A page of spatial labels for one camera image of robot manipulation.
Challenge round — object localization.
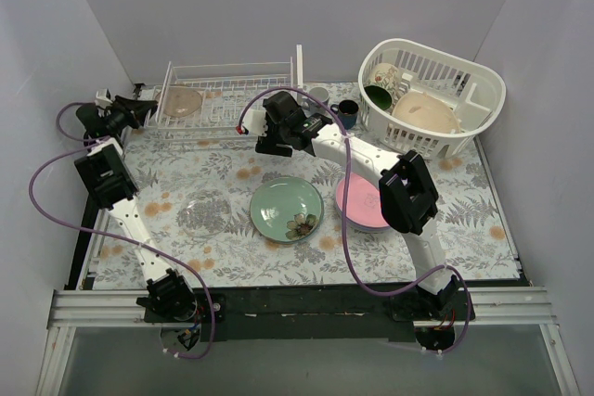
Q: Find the green plate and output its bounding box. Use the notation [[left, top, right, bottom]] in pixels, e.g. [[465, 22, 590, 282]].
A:
[[249, 176, 325, 244]]

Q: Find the white wire dish rack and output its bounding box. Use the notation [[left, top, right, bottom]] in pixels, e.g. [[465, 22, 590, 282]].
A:
[[146, 49, 297, 140]]

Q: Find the pink plate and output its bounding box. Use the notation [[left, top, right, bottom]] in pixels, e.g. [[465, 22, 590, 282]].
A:
[[346, 173, 391, 227]]

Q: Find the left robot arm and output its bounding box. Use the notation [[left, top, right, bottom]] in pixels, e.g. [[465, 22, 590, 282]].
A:
[[74, 89, 198, 322]]

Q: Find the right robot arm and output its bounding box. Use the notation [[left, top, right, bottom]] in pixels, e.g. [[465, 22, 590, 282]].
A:
[[237, 87, 462, 320]]

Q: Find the cream leaf-shaped dish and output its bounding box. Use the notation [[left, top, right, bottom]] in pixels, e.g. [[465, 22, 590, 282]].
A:
[[392, 91, 461, 134]]

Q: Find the grey mug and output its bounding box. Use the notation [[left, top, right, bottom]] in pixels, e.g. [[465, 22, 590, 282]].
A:
[[302, 86, 329, 114]]

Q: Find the dark blue mug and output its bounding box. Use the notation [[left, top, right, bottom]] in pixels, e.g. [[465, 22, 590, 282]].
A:
[[330, 99, 359, 130]]

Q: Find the white cutting board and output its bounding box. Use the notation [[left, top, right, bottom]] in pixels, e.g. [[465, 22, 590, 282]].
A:
[[295, 44, 303, 88]]

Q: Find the floral tablecloth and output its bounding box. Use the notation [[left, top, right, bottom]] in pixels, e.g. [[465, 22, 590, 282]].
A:
[[95, 81, 521, 288]]

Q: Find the floral mug green inside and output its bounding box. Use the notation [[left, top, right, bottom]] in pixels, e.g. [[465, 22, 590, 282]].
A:
[[364, 62, 402, 111]]

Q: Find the white plastic basket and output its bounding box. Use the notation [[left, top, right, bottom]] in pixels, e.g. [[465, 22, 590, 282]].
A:
[[357, 38, 506, 160]]

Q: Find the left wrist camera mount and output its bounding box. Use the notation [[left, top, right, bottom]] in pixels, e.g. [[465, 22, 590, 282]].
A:
[[95, 88, 113, 109]]

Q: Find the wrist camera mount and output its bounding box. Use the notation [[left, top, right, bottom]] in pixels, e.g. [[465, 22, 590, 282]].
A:
[[236, 109, 267, 137], [95, 88, 113, 109]]

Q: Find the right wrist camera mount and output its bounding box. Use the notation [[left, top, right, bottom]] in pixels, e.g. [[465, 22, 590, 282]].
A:
[[236, 109, 267, 137]]

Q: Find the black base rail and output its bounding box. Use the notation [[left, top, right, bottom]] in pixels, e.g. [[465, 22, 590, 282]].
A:
[[143, 280, 460, 344]]

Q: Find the aluminium frame rail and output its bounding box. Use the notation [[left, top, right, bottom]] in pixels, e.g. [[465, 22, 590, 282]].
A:
[[48, 287, 163, 328]]

